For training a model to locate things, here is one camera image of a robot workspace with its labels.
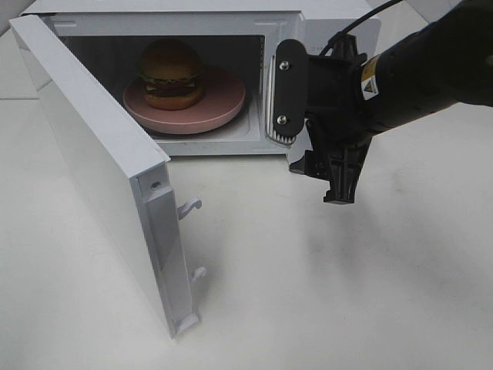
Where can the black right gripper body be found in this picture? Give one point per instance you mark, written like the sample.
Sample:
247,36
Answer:
334,110

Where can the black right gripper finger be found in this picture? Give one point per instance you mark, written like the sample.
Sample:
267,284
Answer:
344,49
338,164

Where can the pink round plate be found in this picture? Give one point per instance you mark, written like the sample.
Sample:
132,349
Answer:
223,99

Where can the burger with lettuce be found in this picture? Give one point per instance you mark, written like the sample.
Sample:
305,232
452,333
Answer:
172,74

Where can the white microwave door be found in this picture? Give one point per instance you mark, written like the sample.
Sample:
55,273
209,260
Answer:
118,168

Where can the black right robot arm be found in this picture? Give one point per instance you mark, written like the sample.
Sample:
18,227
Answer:
447,62

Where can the white microwave oven body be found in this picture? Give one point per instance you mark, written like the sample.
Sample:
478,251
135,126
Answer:
107,37

